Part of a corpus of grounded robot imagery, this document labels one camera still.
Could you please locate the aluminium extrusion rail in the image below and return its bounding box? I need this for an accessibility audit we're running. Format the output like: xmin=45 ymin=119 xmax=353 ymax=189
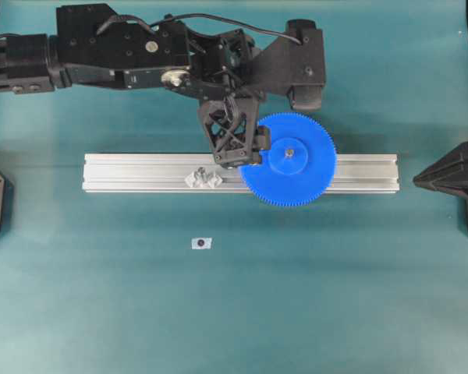
xmin=82 ymin=153 xmax=400 ymax=194

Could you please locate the grey shaft bracket lower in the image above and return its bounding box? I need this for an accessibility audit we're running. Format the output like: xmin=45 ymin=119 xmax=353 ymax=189
xmin=184 ymin=167 xmax=223 ymax=189

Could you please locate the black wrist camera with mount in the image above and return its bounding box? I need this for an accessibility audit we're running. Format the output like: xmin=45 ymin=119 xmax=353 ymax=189
xmin=243 ymin=19 xmax=326 ymax=112

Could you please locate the white tape marker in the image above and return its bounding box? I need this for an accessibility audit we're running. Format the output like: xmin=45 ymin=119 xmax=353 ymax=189
xmin=191 ymin=237 xmax=213 ymax=250

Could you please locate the black camera cable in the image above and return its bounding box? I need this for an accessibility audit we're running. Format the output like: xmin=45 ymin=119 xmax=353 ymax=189
xmin=95 ymin=13 xmax=303 ymax=44

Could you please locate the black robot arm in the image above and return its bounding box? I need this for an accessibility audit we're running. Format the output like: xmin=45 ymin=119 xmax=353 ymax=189
xmin=0 ymin=3 xmax=270 ymax=168

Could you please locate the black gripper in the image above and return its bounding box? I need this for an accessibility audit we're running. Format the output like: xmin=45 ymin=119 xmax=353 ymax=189
xmin=185 ymin=29 xmax=271 ymax=168

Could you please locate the large blue gear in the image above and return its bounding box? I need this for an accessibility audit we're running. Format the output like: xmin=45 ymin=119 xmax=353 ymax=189
xmin=239 ymin=112 xmax=338 ymax=207

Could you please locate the bare steel shaft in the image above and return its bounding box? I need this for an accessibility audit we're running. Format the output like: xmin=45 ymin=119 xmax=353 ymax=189
xmin=194 ymin=167 xmax=208 ymax=183

